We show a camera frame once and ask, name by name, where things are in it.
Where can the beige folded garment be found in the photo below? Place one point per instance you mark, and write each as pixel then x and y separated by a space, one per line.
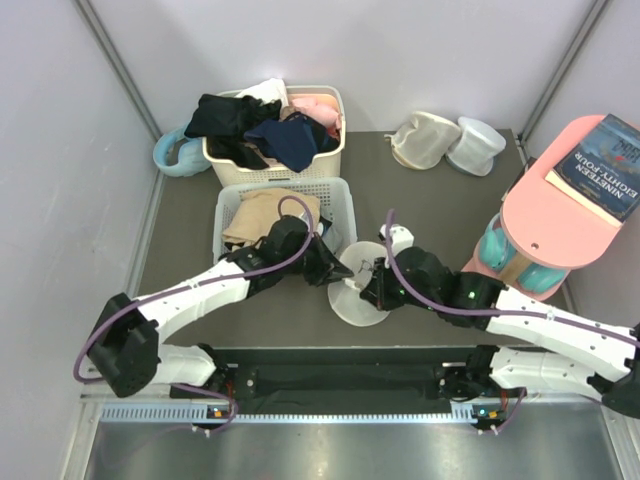
pixel 257 213

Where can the pink two-tier side table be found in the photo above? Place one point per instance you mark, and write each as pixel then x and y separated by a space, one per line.
pixel 544 225

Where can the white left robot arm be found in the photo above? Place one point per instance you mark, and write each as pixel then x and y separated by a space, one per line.
pixel 128 343

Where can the white perforated basket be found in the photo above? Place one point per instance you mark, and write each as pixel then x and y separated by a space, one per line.
pixel 336 205

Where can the beige mesh laundry bag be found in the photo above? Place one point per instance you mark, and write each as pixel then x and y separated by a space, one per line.
pixel 422 141

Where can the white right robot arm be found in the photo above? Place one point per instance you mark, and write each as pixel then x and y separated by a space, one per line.
pixel 574 354

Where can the navy blue garment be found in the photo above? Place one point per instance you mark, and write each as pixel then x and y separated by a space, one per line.
pixel 293 142

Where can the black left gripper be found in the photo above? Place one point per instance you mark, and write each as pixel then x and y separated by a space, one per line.
pixel 327 268

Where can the blue paperback book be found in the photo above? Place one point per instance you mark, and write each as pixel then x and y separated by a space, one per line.
pixel 601 173

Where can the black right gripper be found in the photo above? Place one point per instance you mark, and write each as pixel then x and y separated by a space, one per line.
pixel 376 291

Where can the white mesh laundry bag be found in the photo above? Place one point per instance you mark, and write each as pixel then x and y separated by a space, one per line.
pixel 344 296
pixel 475 150

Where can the teal headphones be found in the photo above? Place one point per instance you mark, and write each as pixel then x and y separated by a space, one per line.
pixel 496 251

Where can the white garment in basket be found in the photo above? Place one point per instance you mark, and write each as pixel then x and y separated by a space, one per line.
pixel 268 91

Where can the cream laundry basket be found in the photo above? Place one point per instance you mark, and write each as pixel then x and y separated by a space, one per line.
pixel 323 165

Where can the pink garment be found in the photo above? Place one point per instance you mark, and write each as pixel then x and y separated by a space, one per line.
pixel 323 113

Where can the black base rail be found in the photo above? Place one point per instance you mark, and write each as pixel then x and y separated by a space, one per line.
pixel 354 380

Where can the black garment in basket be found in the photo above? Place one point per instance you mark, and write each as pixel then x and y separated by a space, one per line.
pixel 223 121

